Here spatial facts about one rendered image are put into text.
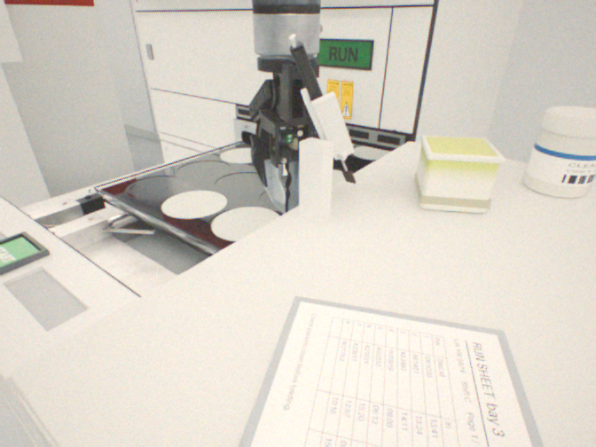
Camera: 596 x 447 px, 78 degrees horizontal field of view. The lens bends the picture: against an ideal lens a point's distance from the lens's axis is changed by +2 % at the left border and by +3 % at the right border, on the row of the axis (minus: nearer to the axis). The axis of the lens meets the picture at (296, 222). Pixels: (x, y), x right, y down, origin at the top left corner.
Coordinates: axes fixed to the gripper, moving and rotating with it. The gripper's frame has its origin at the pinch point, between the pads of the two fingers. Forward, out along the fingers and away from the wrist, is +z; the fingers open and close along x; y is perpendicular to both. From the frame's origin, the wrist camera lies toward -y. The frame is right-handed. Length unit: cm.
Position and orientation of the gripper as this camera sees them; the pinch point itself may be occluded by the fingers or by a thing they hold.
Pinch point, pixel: (284, 203)
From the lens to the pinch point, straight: 54.0
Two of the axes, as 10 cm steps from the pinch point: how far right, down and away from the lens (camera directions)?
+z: 0.0, 8.7, 4.9
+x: 9.3, -1.9, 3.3
